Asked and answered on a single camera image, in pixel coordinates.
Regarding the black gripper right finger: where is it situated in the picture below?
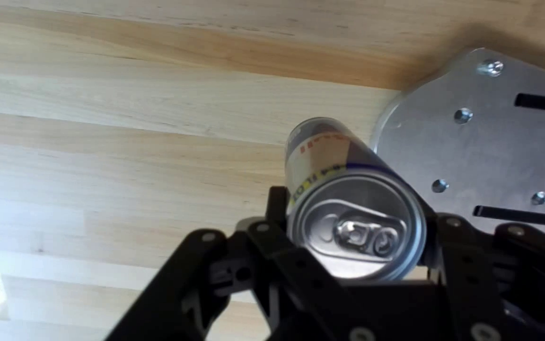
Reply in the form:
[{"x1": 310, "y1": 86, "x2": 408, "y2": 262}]
[{"x1": 422, "y1": 211, "x2": 545, "y2": 341}]

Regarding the silver metal mounting plate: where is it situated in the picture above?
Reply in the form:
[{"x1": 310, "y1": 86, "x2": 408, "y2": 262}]
[{"x1": 369, "y1": 45, "x2": 545, "y2": 240}]

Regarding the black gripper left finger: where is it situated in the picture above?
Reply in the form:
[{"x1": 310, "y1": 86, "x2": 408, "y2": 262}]
[{"x1": 104, "y1": 183, "x2": 325, "y2": 341}]

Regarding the blue silver drink can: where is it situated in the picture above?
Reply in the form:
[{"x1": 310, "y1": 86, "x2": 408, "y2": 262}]
[{"x1": 282, "y1": 115, "x2": 429, "y2": 283}]

